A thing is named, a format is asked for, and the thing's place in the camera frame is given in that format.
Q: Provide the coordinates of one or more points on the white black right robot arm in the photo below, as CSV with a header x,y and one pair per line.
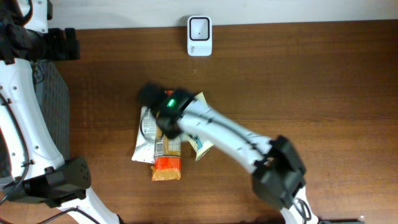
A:
x,y
276,169

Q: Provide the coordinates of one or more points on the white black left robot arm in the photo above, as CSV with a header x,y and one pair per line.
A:
x,y
36,166

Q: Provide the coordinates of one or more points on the white tube brown cap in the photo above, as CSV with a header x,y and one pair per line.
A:
x,y
145,142

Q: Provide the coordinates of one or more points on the cream snack bag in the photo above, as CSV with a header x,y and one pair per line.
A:
x,y
200,146

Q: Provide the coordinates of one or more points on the orange cracker package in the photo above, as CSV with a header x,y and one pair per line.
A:
x,y
168,161

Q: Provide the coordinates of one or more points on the white barcode scanner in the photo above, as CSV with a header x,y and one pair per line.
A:
x,y
199,36

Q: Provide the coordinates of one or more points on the grey plastic mesh basket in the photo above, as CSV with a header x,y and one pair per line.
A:
x,y
54,101

